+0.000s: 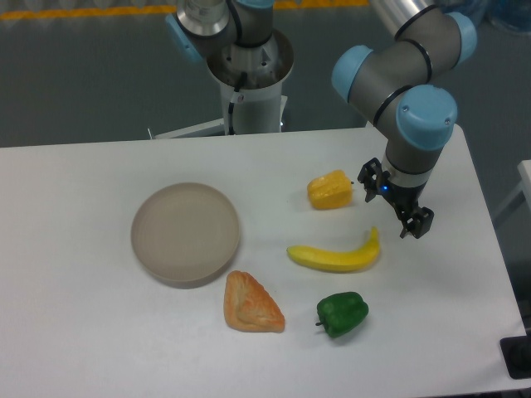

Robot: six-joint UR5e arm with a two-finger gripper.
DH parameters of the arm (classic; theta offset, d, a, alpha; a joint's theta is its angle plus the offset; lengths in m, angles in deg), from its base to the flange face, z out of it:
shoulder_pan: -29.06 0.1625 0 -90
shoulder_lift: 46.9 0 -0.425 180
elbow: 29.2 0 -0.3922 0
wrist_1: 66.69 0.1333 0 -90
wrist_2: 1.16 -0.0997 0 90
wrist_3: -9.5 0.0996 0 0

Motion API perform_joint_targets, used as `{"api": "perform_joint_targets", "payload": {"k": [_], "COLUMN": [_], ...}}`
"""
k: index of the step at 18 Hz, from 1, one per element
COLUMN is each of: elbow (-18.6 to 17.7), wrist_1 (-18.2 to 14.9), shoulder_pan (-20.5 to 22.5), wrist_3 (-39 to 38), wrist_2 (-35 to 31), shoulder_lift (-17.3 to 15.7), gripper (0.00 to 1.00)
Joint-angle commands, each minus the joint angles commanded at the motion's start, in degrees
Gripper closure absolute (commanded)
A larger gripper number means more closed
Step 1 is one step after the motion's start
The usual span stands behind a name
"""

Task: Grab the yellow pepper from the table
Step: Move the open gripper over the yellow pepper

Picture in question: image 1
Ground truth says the black cable on pedestal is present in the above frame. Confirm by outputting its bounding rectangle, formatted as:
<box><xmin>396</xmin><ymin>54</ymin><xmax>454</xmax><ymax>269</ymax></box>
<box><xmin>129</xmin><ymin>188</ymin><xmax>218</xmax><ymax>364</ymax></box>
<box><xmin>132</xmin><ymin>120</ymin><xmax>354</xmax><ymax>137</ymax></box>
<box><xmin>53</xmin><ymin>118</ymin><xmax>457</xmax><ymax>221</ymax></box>
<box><xmin>226</xmin><ymin>70</ymin><xmax>249</xmax><ymax>136</ymax></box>

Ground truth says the yellow floor tape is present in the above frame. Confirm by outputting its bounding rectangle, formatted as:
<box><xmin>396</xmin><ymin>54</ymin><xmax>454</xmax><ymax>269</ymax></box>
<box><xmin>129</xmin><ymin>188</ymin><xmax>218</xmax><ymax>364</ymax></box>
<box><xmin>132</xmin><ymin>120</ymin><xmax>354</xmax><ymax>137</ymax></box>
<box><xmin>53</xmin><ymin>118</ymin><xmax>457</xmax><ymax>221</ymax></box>
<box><xmin>1</xmin><ymin>0</ymin><xmax>369</xmax><ymax>22</ymax></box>

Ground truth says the triangular puff pastry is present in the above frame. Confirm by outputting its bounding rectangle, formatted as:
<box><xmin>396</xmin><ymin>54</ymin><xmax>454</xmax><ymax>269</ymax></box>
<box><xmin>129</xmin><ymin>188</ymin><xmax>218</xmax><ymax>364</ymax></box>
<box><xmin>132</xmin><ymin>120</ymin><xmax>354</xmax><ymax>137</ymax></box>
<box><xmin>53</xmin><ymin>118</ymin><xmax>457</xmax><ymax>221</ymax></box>
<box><xmin>223</xmin><ymin>270</ymin><xmax>285</xmax><ymax>332</ymax></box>

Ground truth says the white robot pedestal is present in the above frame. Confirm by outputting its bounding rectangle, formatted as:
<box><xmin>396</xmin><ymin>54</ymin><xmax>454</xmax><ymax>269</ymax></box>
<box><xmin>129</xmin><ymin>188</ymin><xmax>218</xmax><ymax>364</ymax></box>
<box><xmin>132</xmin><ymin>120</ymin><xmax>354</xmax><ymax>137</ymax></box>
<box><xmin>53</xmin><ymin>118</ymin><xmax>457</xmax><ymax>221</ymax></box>
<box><xmin>153</xmin><ymin>29</ymin><xmax>294</xmax><ymax>139</ymax></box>

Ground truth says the yellow bell pepper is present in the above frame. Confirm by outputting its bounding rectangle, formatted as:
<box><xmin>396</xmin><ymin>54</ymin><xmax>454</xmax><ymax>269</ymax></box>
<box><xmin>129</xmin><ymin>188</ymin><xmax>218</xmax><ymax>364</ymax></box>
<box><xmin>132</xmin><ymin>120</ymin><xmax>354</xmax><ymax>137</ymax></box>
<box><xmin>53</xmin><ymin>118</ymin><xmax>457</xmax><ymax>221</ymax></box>
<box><xmin>307</xmin><ymin>170</ymin><xmax>353</xmax><ymax>210</ymax></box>

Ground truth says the beige round plate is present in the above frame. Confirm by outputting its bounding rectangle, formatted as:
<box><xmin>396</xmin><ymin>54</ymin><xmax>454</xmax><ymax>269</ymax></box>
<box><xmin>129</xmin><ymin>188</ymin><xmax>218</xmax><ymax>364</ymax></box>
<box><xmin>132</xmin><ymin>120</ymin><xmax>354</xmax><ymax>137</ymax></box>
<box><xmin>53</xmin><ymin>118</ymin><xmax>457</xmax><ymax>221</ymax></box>
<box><xmin>130</xmin><ymin>182</ymin><xmax>241</xmax><ymax>289</ymax></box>

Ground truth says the yellow banana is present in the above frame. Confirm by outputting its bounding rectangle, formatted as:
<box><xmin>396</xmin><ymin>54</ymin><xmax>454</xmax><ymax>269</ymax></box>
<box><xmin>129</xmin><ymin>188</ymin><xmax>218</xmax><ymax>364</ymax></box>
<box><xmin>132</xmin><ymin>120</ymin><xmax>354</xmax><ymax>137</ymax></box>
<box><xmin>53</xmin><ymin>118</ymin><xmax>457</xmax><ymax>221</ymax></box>
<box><xmin>286</xmin><ymin>227</ymin><xmax>381</xmax><ymax>273</ymax></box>

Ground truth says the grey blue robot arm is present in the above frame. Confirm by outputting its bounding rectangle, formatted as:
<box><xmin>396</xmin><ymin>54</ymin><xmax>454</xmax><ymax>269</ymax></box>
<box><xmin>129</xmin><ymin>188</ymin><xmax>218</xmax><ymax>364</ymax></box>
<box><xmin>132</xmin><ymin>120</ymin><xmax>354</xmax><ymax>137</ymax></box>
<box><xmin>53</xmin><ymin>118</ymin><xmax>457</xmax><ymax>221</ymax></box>
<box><xmin>165</xmin><ymin>1</ymin><xmax>477</xmax><ymax>238</ymax></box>

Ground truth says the white furniture edge right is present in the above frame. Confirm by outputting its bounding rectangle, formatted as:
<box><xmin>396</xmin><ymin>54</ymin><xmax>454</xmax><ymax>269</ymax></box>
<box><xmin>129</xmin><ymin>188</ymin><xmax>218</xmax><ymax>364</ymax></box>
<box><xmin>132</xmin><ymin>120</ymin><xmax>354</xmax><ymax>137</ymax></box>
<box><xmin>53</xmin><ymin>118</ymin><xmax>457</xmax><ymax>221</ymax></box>
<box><xmin>491</xmin><ymin>159</ymin><xmax>530</xmax><ymax>228</ymax></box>

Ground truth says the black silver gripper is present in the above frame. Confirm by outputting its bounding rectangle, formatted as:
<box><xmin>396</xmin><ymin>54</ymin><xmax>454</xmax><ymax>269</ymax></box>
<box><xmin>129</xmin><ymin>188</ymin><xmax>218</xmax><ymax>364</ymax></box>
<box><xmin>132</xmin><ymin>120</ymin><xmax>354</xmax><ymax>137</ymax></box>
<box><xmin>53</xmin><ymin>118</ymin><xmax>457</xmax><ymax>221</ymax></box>
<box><xmin>358</xmin><ymin>158</ymin><xmax>435</xmax><ymax>239</ymax></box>

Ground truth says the green bell pepper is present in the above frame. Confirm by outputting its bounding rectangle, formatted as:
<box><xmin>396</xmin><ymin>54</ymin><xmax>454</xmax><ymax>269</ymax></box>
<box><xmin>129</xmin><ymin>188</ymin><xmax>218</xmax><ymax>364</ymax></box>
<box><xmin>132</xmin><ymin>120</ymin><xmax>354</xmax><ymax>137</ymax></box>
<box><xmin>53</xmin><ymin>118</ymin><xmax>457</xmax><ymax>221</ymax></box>
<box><xmin>315</xmin><ymin>292</ymin><xmax>369</xmax><ymax>338</ymax></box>

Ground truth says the black device at table edge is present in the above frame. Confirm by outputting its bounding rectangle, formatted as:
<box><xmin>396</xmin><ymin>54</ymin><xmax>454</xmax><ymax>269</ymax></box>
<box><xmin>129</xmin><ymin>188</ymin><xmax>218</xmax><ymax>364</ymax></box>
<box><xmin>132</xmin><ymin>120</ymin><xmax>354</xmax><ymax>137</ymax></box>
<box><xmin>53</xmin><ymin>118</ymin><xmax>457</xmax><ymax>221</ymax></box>
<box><xmin>499</xmin><ymin>335</ymin><xmax>530</xmax><ymax>380</ymax></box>

